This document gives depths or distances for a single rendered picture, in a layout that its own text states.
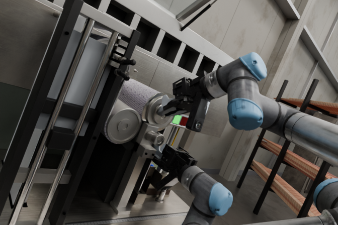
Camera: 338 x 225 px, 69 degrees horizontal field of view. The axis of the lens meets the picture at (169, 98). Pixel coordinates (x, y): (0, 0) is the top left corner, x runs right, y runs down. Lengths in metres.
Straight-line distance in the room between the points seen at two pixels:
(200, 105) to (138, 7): 0.58
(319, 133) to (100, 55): 0.49
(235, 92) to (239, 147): 4.65
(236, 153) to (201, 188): 4.52
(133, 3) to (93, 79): 0.59
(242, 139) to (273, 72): 1.47
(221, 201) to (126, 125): 0.36
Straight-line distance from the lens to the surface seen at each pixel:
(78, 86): 0.59
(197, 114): 0.70
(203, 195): 0.74
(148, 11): 1.15
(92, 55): 0.58
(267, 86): 5.22
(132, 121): 0.81
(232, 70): 0.64
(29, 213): 0.80
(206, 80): 0.68
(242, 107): 0.56
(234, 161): 5.26
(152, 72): 1.20
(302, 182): 6.90
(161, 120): 0.85
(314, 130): 0.58
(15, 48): 0.98
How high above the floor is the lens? 1.36
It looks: 3 degrees down
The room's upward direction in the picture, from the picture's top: 23 degrees clockwise
